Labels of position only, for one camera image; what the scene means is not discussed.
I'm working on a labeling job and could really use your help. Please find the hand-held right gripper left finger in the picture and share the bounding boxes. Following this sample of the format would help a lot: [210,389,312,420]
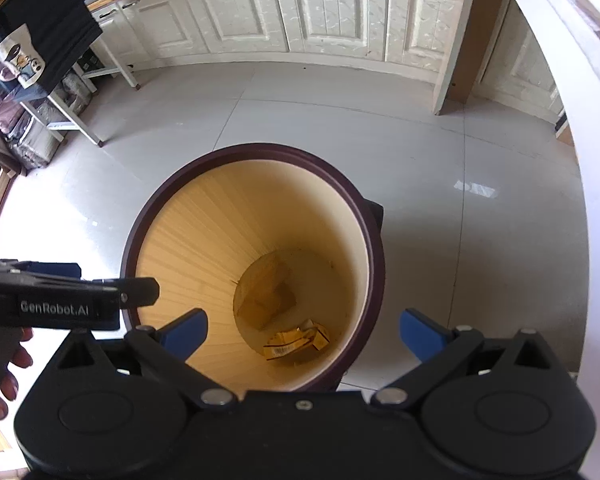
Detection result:
[50,309,238,409]

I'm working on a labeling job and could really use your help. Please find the person's left hand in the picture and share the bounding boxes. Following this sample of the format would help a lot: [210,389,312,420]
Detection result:
[0,327,33,421]

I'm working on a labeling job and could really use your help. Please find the black hanging cloth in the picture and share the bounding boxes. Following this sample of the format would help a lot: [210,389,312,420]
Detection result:
[7,0,103,92]

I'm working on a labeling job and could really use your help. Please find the yellow crumpled wrapper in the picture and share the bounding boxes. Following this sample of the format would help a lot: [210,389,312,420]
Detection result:
[264,319,331,361]

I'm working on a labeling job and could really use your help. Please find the brown round waste bin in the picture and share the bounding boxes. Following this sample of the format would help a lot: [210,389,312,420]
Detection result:
[121,142,386,393]

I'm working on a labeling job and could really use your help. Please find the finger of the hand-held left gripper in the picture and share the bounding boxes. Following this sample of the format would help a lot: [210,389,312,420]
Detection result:
[80,277,161,309]

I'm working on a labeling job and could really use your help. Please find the white side cabinet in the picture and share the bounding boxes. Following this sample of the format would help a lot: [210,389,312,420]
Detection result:
[472,0,566,126]

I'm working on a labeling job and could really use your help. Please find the flattened cardboard box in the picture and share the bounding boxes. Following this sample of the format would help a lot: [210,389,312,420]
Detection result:
[232,255,298,331]

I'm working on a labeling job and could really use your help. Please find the white low cabinet row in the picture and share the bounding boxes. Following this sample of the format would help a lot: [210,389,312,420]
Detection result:
[87,0,511,117]

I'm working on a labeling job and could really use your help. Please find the printed picture bag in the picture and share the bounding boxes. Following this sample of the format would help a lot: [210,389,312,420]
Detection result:
[0,27,48,91]

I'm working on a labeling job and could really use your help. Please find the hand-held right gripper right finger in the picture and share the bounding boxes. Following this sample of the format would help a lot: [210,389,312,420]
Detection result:
[372,309,556,406]

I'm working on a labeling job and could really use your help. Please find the clear storage bags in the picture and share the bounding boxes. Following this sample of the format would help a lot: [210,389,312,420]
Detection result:
[0,70,97,171]

